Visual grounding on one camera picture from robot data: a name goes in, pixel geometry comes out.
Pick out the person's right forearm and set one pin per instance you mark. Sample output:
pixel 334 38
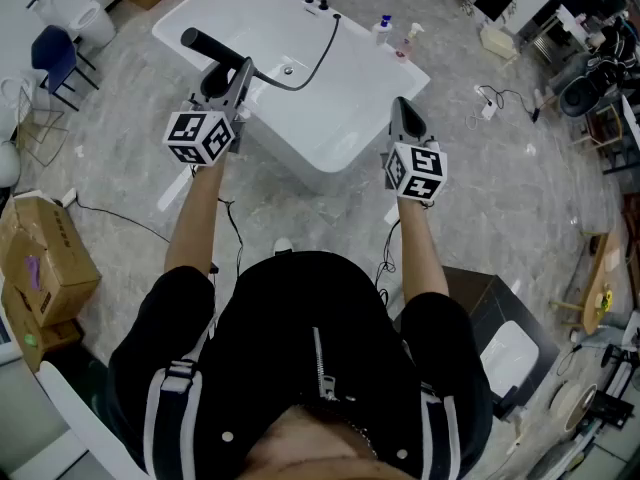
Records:
pixel 420 248

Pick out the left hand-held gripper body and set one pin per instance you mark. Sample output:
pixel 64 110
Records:
pixel 195 138

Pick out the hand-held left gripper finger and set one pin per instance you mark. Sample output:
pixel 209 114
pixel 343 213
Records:
pixel 215 85
pixel 242 88

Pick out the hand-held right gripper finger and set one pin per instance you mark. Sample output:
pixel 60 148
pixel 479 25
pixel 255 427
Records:
pixel 415 123
pixel 395 123

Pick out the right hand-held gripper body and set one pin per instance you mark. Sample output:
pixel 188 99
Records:
pixel 420 168

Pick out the cream box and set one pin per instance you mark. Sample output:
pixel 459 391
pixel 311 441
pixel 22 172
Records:
pixel 497 43

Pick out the white and green counter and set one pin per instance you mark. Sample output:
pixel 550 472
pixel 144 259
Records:
pixel 75 383

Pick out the dark blue chair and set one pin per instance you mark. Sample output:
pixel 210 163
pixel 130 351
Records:
pixel 52 53

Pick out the white power strip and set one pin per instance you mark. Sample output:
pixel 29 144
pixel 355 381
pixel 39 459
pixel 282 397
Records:
pixel 488 110

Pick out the wooden side table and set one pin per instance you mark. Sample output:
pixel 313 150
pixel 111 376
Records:
pixel 597 278

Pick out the person's black jacket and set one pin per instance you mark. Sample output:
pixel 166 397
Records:
pixel 300 318

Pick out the person's white shoe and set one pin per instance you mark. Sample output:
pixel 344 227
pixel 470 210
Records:
pixel 283 244

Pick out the cardboard box with purple tape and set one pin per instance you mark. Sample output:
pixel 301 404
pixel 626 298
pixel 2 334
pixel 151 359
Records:
pixel 50 258

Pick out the pink bottle with white pump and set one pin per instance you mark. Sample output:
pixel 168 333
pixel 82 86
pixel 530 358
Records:
pixel 403 52

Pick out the person's left forearm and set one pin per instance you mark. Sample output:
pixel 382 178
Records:
pixel 195 218

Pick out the white bottle with blue pump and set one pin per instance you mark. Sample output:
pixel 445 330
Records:
pixel 381 33

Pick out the cardboard box with green sticker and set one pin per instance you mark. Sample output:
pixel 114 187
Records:
pixel 55 335

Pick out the white wall plug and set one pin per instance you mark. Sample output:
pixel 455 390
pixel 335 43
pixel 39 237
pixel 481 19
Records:
pixel 67 197

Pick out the person's chest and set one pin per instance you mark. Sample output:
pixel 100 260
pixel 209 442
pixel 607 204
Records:
pixel 325 443

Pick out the white bathtub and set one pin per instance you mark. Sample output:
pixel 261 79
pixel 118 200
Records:
pixel 320 118

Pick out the tall white toilet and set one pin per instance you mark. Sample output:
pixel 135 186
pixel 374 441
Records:
pixel 85 18

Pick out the black toilet paper holder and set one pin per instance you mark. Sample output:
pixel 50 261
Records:
pixel 33 1

